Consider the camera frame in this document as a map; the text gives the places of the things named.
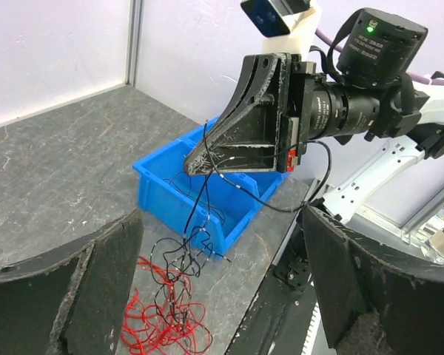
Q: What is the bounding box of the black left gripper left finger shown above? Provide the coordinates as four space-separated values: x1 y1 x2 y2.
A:
0 209 144 354

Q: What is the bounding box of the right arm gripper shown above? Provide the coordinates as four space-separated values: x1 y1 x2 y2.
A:
184 53 356 177

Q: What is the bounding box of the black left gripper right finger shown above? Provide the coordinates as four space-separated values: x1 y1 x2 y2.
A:
302 206 444 354

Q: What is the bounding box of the thin black wire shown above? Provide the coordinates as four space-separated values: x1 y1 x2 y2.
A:
147 118 333 334

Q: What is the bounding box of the red wire bundle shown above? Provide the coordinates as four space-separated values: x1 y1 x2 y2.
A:
119 255 213 355

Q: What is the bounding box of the blue plastic bin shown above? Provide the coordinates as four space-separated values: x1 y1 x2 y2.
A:
133 126 288 257

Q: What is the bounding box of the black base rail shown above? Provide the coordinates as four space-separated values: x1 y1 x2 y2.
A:
225 221 326 355

